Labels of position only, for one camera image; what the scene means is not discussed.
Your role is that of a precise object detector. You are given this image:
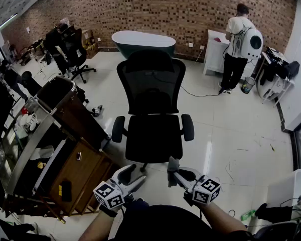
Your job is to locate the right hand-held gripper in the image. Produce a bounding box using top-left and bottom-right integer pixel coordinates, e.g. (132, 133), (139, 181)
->
(172, 167), (222, 206)

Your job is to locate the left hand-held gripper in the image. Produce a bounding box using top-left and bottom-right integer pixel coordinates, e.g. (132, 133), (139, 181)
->
(92, 163), (147, 210)

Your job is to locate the black office chair seat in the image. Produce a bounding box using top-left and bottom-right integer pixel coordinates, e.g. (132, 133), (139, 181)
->
(125, 114), (184, 164)

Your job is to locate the person's left forearm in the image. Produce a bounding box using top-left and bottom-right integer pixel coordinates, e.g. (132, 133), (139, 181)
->
(78, 206), (126, 241)

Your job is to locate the person's right forearm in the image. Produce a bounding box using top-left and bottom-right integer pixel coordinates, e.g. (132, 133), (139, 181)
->
(199, 201), (250, 238)

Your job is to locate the wooden cabinet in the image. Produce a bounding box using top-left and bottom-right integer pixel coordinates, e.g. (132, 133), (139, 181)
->
(49, 138), (121, 217)

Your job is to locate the black chair armrest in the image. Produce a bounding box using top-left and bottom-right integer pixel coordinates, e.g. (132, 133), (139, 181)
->
(181, 113), (195, 142)
(111, 116), (128, 143)

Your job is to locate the person's black clothing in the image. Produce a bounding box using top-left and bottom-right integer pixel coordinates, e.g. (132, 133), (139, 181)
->
(107, 198), (254, 241)

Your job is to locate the black pouch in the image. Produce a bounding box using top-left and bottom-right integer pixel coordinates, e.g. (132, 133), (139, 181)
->
(61, 180), (73, 202)

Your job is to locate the green packet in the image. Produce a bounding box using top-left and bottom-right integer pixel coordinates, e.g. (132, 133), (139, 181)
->
(240, 209), (256, 221)

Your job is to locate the spare hand-held gripper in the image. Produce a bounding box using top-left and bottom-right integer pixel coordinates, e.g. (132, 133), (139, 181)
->
(91, 104), (104, 117)

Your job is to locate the white dish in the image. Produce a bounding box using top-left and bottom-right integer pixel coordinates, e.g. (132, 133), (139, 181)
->
(29, 145), (55, 161)

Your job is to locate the black mesh chair backrest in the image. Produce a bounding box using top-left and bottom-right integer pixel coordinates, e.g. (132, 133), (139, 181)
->
(116, 49), (187, 115)

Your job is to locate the white box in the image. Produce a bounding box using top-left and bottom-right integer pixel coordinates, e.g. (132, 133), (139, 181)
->
(267, 169), (301, 208)

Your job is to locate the mesh wastebasket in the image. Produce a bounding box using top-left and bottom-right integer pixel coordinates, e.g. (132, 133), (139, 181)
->
(240, 76), (256, 94)

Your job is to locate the white metal rack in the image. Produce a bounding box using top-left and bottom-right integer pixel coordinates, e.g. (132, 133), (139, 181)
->
(256, 46), (295, 107)

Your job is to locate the white cabinet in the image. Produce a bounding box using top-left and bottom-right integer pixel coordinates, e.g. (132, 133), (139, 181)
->
(203, 29), (254, 77)

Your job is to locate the black hanging garment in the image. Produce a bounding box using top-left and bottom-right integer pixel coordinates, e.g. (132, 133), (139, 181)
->
(258, 59), (275, 86)

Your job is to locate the brown cardboard box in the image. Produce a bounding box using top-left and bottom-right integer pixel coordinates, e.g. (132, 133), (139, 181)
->
(81, 29), (95, 47)
(84, 43), (100, 60)

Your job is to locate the black mesh office chair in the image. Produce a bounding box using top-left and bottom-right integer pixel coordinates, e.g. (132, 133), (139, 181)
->
(62, 28), (97, 84)

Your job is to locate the green white bathtub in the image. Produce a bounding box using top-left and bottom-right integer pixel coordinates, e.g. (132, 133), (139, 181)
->
(111, 30), (177, 60)

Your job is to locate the black bag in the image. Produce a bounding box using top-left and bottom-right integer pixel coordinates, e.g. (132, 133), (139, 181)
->
(282, 60), (300, 79)

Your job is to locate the white round-window backpack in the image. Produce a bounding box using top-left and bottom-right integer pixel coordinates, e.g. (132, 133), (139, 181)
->
(237, 25), (264, 60)

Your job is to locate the long ceiling light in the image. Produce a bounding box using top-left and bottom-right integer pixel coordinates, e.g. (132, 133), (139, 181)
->
(0, 13), (18, 34)

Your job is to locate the black wrist strap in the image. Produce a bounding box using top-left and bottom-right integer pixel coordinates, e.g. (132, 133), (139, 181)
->
(99, 204), (118, 218)

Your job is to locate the black floor cable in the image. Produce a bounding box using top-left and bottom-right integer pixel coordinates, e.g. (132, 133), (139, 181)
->
(180, 85), (225, 97)

